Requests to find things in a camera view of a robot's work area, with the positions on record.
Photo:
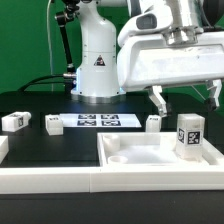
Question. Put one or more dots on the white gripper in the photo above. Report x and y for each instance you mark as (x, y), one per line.
(147, 60)

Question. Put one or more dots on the white square table top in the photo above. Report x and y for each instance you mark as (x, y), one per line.
(140, 148)

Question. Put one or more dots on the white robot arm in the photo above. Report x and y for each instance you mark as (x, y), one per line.
(101, 22)

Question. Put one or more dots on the sheet with fiducial markers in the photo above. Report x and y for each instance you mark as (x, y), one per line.
(100, 120)

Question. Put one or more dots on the white U-shaped obstacle fence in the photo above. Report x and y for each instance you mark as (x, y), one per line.
(111, 178)

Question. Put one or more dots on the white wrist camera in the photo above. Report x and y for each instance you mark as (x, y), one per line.
(151, 21)

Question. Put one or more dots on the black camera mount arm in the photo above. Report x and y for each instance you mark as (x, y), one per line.
(62, 18)

